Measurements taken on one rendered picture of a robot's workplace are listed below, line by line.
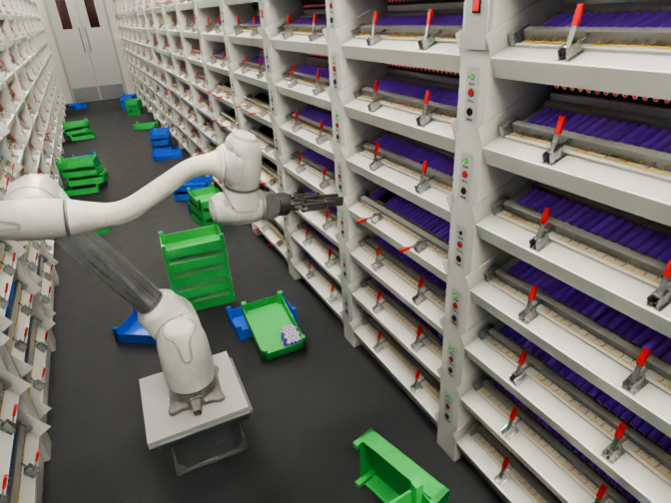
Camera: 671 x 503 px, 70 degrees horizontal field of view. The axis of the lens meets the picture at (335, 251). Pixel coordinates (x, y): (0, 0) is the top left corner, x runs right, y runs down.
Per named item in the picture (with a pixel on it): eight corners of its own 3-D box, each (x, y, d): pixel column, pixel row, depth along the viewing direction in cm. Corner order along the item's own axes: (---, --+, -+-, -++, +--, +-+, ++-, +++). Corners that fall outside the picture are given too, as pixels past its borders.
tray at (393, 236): (450, 285, 139) (442, 262, 133) (351, 217, 187) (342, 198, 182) (501, 248, 142) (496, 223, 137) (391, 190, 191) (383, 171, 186)
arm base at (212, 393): (169, 426, 151) (165, 413, 148) (167, 380, 169) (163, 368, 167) (227, 408, 156) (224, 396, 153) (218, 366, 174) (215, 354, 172)
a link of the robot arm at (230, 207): (263, 229, 149) (267, 191, 143) (214, 234, 142) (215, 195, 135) (252, 212, 157) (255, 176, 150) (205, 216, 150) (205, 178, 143)
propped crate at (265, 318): (305, 347, 218) (306, 336, 212) (263, 362, 210) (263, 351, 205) (281, 300, 236) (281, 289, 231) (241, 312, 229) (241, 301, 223)
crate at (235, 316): (239, 341, 225) (237, 327, 221) (228, 319, 241) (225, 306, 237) (298, 321, 236) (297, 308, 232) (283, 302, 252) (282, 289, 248)
